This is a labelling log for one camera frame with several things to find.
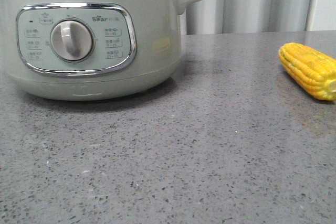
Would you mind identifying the yellow corn cob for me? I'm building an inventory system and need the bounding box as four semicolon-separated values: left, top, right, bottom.
278;42;335;101

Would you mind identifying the pale green electric pot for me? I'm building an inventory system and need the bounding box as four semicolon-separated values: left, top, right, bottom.
1;0;200;101

